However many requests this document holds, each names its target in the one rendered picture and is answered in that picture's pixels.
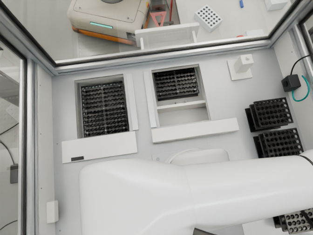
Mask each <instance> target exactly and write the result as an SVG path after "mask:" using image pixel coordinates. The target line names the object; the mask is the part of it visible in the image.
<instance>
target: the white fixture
mask: <svg viewBox="0 0 313 235"><path fill-rule="evenodd" d="M253 63H254V62H253V58H252V55H251V54H248V55H241V56H240V57H239V58H238V59H233V60H227V64H228V68H229V72H230V76H231V80H232V81H234V80H241V79H248V78H252V73H251V69H250V67H251V66H252V65H253Z"/></svg>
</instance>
